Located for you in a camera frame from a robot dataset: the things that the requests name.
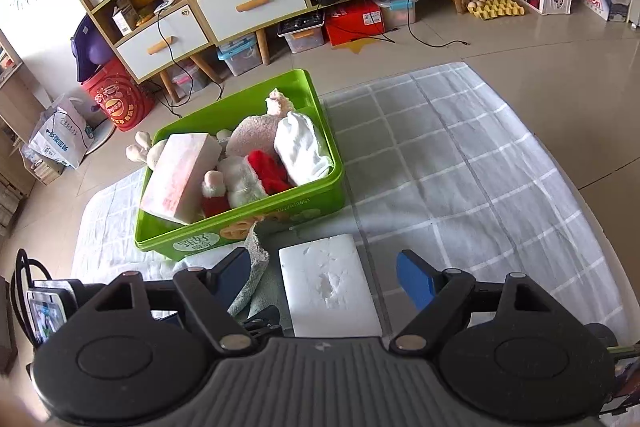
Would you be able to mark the clear plastic storage box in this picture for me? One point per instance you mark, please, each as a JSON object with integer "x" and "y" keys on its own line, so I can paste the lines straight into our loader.
{"x": 190, "y": 79}
{"x": 400, "y": 12}

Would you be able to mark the white cardboard box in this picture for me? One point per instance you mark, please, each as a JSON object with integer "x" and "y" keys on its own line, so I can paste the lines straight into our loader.
{"x": 124, "y": 19}

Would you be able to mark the beige deer doll with dress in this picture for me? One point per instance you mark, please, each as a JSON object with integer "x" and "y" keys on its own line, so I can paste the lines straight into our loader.
{"x": 142, "y": 152}

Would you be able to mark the blue and white carton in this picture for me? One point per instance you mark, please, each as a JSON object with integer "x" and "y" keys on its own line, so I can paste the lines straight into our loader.
{"x": 602, "y": 2}

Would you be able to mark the pink plush toy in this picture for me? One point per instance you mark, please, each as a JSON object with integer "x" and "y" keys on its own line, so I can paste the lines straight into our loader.
{"x": 255, "y": 132}

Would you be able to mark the grey checked sheet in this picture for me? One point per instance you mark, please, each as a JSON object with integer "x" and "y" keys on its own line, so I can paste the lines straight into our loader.
{"x": 450, "y": 157}

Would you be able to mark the red printed bucket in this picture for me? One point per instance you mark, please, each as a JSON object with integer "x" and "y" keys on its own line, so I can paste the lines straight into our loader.
{"x": 120, "y": 99}

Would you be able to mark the red and white santa plush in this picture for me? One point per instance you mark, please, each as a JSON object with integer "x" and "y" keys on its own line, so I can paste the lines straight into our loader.
{"x": 240, "y": 187}

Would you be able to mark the wooden tv cabinet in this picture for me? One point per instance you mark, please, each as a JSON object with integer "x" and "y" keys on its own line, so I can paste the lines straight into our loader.
{"x": 280, "y": 19}

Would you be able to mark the round white base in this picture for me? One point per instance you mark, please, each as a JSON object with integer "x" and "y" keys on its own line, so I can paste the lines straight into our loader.
{"x": 100, "y": 139}

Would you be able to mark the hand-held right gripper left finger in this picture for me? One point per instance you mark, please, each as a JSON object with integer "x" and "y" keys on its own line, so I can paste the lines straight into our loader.
{"x": 232, "y": 279}

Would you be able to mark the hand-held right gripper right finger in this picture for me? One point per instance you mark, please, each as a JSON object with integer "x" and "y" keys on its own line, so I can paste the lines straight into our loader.
{"x": 415, "y": 282}

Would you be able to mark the white foam board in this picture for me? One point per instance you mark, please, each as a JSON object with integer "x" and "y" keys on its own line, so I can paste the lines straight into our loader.
{"x": 330, "y": 287}

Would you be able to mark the white paper bag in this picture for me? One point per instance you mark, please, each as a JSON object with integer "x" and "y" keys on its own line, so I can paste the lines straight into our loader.
{"x": 60, "y": 137}

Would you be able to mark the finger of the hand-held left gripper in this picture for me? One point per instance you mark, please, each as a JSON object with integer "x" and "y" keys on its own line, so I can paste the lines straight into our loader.
{"x": 265, "y": 319}

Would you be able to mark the green plastic bin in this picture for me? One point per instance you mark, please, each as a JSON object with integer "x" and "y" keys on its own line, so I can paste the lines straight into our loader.
{"x": 300, "y": 202}

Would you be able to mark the wooden shelf unit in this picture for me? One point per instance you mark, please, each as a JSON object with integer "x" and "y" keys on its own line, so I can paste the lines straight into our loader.
{"x": 15, "y": 107}

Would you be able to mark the pink printed white foam block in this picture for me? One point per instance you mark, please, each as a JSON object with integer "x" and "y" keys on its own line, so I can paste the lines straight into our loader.
{"x": 175, "y": 177}

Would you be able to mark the white cloth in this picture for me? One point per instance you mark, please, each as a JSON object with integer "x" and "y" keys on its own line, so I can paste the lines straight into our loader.
{"x": 300, "y": 147}

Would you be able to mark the clear storage box blue lid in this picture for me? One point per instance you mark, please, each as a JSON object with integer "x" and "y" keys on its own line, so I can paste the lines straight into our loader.
{"x": 240, "y": 57}

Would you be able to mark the clear storage box black lid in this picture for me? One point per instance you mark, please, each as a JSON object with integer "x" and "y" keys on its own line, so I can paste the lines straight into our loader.
{"x": 302, "y": 37}

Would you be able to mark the grey green towel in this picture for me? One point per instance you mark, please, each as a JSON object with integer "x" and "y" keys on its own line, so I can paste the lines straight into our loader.
{"x": 257, "y": 277}

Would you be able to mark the yellow egg tray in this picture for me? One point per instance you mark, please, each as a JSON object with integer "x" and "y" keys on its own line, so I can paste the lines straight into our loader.
{"x": 492, "y": 4}

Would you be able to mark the red cardboard box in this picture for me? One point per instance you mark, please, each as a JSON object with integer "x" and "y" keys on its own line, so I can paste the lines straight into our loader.
{"x": 352, "y": 24}

